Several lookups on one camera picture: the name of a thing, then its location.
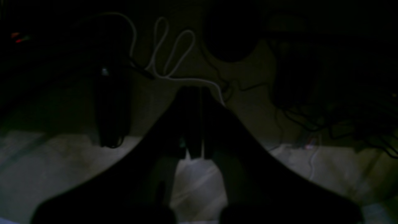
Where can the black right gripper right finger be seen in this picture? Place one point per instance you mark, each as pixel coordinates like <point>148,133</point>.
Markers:
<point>259,188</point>

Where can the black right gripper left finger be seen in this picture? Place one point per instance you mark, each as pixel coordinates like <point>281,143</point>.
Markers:
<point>119,195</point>

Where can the black power adapter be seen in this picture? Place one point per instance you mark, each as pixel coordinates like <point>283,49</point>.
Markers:
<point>112,102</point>

